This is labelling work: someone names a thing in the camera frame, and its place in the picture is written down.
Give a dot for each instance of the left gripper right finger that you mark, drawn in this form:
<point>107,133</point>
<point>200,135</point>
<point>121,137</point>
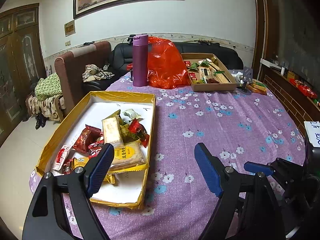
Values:
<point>209,167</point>

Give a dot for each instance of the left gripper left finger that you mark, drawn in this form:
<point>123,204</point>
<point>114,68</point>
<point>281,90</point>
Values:
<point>96,169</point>

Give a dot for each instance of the yellow cracker pack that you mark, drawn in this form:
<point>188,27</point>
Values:
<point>128,157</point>

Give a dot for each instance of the red gold snack packet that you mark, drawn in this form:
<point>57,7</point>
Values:
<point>88,136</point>

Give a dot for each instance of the beige biscuit pack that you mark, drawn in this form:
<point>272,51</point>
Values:
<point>111,132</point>

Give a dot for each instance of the red dark candy packet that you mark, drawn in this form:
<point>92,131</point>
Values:
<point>139,130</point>

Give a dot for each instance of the yellow cookie packet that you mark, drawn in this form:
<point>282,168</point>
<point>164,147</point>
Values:
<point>79,162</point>

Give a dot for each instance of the red white snack packet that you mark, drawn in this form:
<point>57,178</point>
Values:
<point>61,157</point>

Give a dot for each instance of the pale green white packet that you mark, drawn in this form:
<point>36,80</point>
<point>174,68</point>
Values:
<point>131,114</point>

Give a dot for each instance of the yellow gift box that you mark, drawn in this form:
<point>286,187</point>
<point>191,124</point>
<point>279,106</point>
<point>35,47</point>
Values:
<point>124,119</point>

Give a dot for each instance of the purple floral tablecloth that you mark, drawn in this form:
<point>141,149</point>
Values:
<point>170,198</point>

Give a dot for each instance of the wooden side shelf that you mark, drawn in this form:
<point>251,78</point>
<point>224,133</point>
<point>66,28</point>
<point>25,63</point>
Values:
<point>299,107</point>

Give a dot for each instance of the orange biscuit packs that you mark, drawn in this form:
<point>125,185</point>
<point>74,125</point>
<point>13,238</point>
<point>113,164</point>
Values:
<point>257,87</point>

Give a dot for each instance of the brown cardboard snack tray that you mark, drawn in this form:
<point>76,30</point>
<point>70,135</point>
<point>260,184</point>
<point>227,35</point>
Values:
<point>207,73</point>

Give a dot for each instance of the green patterned cushion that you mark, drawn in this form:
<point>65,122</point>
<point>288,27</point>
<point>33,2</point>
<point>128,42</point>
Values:
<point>48,87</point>

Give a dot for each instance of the red plastic bag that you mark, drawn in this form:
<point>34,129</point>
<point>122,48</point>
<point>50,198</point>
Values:
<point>166,68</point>

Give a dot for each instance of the brown armchair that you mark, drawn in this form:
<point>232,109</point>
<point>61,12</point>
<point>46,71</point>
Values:
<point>71,65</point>

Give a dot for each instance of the black leather sofa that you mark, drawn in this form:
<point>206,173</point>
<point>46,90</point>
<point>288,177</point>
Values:
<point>121,56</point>

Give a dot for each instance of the wooden cabinet doors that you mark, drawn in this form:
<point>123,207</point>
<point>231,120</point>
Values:
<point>22,63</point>

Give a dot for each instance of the purple thermos bottle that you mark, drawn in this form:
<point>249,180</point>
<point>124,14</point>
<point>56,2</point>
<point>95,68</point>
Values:
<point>140,60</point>

